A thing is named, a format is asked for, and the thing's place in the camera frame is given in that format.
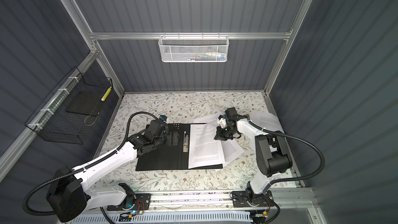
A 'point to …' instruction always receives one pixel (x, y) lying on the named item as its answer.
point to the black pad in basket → (87, 102)
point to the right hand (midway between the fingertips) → (217, 138)
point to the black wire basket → (68, 113)
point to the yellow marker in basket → (105, 94)
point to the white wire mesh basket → (193, 48)
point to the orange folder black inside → (170, 157)
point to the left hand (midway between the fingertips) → (172, 135)
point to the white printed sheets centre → (232, 148)
